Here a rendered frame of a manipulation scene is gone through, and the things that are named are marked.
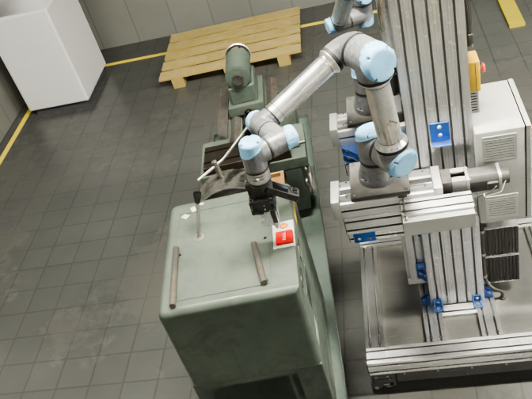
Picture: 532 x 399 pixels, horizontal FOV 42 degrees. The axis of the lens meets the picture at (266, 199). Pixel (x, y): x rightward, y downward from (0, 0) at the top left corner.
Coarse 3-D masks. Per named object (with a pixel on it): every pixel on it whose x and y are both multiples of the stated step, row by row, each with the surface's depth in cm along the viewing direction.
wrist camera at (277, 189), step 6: (270, 186) 223; (276, 186) 224; (282, 186) 225; (288, 186) 226; (270, 192) 223; (276, 192) 223; (282, 192) 223; (288, 192) 224; (294, 192) 224; (288, 198) 224; (294, 198) 224
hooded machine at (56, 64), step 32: (0, 0) 570; (32, 0) 567; (64, 0) 602; (0, 32) 582; (32, 32) 580; (64, 32) 593; (32, 64) 600; (64, 64) 598; (96, 64) 647; (32, 96) 621; (64, 96) 619
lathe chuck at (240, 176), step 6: (216, 174) 282; (222, 174) 280; (228, 174) 279; (234, 174) 278; (240, 174) 279; (210, 180) 282; (216, 180) 278; (222, 180) 277; (228, 180) 276; (234, 180) 275; (240, 180) 275; (204, 186) 283; (210, 186) 278; (204, 192) 279
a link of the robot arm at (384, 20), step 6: (378, 0) 275; (384, 0) 274; (378, 6) 277; (384, 6) 275; (378, 12) 279; (384, 12) 277; (378, 18) 282; (384, 18) 279; (384, 24) 281; (384, 30) 283; (390, 30) 282; (384, 36) 285; (390, 36) 283; (384, 42) 287; (390, 42) 285; (396, 66) 290
